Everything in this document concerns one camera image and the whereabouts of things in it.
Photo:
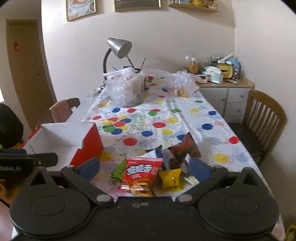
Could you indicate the white and green tissue box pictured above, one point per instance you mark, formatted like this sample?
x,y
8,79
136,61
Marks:
x,y
214,74

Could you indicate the white and navy snack packet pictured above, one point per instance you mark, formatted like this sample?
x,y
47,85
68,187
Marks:
x,y
155,151

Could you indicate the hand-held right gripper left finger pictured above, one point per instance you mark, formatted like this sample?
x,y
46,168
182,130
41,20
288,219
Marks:
x,y
89,168

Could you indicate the colourful framed picture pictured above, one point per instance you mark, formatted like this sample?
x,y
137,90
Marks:
x,y
81,9

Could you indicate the light wooden chair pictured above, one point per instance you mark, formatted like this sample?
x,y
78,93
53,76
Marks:
x,y
261,115

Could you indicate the yellow cushion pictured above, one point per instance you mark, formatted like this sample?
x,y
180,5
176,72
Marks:
x,y
17,145

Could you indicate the large clear plastic bag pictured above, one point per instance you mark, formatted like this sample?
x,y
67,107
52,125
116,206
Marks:
x,y
124,90

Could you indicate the black bag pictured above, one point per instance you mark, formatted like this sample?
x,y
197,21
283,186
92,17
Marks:
x,y
9,127

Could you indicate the gold framed picture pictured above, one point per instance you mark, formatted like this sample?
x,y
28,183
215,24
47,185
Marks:
x,y
137,5

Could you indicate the thin paintbrush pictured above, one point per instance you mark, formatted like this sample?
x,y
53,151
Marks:
x,y
143,63

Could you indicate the small pink clock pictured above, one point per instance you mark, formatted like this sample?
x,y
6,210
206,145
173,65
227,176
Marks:
x,y
203,78

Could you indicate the dark brown snack packet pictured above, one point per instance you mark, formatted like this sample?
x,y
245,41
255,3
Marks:
x,y
172,161

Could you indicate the balloon print tablecloth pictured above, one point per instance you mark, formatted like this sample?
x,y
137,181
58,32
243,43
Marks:
x,y
185,115

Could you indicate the green snack packet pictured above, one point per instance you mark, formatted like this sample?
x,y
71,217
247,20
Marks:
x,y
119,172

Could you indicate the red and white cardboard box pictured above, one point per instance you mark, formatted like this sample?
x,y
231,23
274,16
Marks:
x,y
87,143

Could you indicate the red door ornament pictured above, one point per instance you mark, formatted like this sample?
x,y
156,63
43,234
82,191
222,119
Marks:
x,y
15,46

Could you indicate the red snack bag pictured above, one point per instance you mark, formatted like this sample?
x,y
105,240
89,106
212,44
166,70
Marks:
x,y
138,176

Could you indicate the yellow box container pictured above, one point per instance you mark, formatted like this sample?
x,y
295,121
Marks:
x,y
224,70

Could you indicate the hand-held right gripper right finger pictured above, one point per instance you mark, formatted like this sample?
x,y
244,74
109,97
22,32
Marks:
x,y
198,169

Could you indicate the small clear plastic bag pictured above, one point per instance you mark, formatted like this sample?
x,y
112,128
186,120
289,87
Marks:
x,y
180,85

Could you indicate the yellow snack packet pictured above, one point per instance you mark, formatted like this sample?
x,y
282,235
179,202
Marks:
x,y
171,179

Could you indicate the black pen holder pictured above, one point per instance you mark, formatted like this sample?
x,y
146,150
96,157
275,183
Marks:
x,y
138,69

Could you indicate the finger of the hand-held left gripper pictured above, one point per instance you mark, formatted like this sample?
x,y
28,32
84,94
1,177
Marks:
x,y
46,159
13,152

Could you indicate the dark wooden chair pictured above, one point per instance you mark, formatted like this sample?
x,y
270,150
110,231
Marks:
x,y
74,102

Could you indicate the clear glass jar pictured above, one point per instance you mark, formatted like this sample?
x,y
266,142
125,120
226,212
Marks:
x,y
204,59

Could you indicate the wooden wall shelf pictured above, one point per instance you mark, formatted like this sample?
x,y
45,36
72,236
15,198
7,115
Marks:
x,y
194,7

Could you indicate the pink cloth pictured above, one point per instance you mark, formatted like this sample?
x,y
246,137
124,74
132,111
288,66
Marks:
x,y
60,111

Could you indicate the white corner cabinet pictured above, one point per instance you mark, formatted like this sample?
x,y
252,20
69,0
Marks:
x,y
235,99

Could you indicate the silver desk lamp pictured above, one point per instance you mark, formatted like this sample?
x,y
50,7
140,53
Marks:
x,y
119,46

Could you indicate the cream snack packet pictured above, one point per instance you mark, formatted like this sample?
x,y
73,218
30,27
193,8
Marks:
x,y
192,180

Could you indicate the wooden door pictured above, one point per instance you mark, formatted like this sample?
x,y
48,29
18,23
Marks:
x,y
27,74

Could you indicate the red-brown snack bag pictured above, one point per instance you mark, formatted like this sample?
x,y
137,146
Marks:
x,y
186,148

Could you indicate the orange drink bottle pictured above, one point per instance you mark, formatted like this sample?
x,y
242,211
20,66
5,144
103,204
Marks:
x,y
193,67

